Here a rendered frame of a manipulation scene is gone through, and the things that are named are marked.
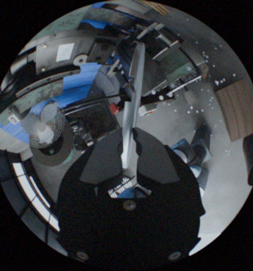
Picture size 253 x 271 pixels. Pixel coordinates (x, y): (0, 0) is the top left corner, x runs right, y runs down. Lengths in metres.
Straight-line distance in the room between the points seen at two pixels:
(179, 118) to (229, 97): 0.73
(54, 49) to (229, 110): 0.95
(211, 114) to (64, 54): 1.20
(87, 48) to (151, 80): 0.27
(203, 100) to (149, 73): 0.82
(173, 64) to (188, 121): 0.81
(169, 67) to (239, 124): 0.66
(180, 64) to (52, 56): 0.51
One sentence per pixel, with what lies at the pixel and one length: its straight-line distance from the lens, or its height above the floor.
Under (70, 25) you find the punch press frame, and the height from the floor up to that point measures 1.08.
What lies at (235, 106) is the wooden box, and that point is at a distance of 0.81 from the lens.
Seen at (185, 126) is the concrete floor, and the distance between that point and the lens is 1.21.
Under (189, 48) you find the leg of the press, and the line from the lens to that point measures 0.52.
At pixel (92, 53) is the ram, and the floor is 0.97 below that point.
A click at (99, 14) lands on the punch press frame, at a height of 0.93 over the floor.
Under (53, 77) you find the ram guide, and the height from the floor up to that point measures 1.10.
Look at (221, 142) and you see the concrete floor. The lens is 1.25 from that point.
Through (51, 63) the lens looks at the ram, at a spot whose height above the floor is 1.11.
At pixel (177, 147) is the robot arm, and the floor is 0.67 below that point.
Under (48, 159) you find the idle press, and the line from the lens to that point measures 1.54.
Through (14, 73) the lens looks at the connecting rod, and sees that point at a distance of 0.42.
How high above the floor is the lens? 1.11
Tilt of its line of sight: 36 degrees down
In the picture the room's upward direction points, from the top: 118 degrees counter-clockwise
